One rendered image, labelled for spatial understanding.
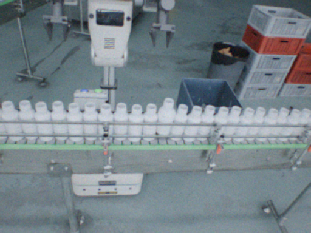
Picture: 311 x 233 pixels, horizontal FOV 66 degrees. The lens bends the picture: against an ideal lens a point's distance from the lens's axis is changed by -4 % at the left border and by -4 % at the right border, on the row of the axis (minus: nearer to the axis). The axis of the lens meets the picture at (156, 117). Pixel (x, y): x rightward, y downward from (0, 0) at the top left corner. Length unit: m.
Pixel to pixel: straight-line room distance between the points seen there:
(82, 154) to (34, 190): 1.16
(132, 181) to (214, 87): 0.89
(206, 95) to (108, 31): 0.79
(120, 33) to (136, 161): 0.70
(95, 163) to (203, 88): 0.94
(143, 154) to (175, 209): 1.06
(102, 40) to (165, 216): 1.34
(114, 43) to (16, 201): 1.39
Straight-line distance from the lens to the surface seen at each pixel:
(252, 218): 2.24
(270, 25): 3.08
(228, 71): 3.04
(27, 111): 1.01
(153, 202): 2.06
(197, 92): 1.73
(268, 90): 3.62
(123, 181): 1.88
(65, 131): 1.04
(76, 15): 4.93
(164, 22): 1.16
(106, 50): 1.46
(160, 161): 1.12
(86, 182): 1.88
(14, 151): 1.12
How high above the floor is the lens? 1.75
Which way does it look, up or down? 39 degrees down
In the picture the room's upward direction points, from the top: 10 degrees clockwise
